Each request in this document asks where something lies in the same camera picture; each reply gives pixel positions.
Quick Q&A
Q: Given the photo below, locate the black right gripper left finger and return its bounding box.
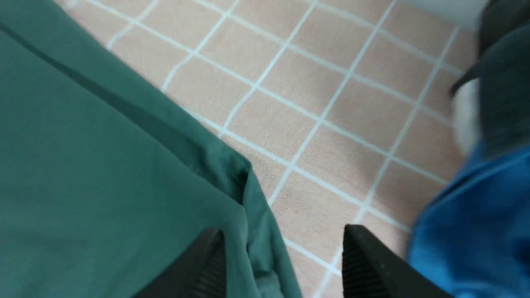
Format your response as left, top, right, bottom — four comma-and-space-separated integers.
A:
134, 228, 226, 298

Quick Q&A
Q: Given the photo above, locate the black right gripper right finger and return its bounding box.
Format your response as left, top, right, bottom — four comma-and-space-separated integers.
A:
342, 224, 451, 298

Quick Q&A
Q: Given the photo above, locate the green long sleeve shirt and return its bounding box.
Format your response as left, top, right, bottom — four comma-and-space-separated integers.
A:
0, 0, 302, 298

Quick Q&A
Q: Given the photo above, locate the blue crumpled garment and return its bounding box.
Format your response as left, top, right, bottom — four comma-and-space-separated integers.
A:
407, 143, 530, 298

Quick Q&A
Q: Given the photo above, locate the pink checkered tablecloth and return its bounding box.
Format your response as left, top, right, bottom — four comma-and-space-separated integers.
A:
58, 0, 475, 298

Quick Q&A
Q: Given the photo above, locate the white crumpled garment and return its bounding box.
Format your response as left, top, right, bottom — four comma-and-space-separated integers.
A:
452, 79, 482, 158

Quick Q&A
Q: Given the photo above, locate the dark grey crumpled garment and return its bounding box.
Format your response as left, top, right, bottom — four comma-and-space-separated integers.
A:
449, 0, 530, 159

